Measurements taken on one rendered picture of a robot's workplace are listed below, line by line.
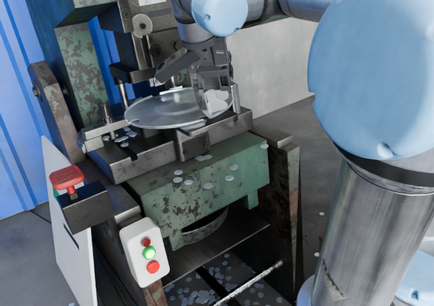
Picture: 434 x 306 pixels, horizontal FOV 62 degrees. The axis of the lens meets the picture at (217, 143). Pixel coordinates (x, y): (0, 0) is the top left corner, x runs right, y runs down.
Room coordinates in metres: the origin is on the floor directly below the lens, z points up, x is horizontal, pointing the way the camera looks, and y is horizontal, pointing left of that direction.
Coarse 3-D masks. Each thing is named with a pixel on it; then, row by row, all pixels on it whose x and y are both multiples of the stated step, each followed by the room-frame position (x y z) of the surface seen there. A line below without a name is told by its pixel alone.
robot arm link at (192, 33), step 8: (176, 24) 0.71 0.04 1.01; (184, 24) 0.68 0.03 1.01; (192, 24) 0.68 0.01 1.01; (184, 32) 0.69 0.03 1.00; (192, 32) 0.68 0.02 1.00; (200, 32) 0.68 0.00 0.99; (208, 32) 0.69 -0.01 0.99; (184, 40) 0.70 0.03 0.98; (192, 40) 0.69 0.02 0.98; (200, 40) 0.69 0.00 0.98; (208, 40) 0.70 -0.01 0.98
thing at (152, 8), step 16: (128, 0) 0.92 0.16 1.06; (144, 0) 0.94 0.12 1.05; (160, 0) 0.96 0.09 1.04; (144, 16) 0.92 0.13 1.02; (160, 16) 0.96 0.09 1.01; (128, 32) 0.92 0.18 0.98; (144, 32) 0.92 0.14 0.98; (160, 32) 0.92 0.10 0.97; (176, 32) 0.94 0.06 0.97; (128, 48) 0.94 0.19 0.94; (144, 48) 0.92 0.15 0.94; (160, 48) 0.90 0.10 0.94; (176, 48) 0.92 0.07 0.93; (128, 64) 0.97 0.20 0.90; (144, 64) 0.92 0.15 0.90
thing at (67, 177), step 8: (64, 168) 0.68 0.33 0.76; (72, 168) 0.67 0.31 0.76; (56, 176) 0.65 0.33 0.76; (64, 176) 0.65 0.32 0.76; (72, 176) 0.64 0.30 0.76; (80, 176) 0.64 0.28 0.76; (56, 184) 0.62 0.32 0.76; (64, 184) 0.62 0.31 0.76; (72, 184) 0.63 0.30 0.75; (72, 192) 0.65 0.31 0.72
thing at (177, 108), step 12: (168, 96) 1.01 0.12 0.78; (180, 96) 0.99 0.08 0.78; (192, 96) 0.98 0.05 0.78; (132, 108) 0.95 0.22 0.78; (144, 108) 0.93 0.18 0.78; (156, 108) 0.90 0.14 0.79; (168, 108) 0.89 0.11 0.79; (180, 108) 0.87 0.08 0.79; (192, 108) 0.87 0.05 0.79; (132, 120) 0.86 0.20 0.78; (144, 120) 0.84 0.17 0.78; (156, 120) 0.83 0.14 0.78; (168, 120) 0.82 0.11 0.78; (180, 120) 0.81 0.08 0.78; (192, 120) 0.80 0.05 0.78; (204, 120) 0.78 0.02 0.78
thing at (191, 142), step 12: (216, 120) 0.78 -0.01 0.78; (228, 120) 0.78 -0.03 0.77; (168, 132) 0.88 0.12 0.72; (180, 132) 0.85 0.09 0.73; (192, 132) 0.73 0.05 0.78; (204, 132) 0.88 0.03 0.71; (180, 144) 0.85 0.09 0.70; (192, 144) 0.86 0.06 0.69; (204, 144) 0.87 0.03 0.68; (180, 156) 0.85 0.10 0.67; (192, 156) 0.86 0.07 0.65
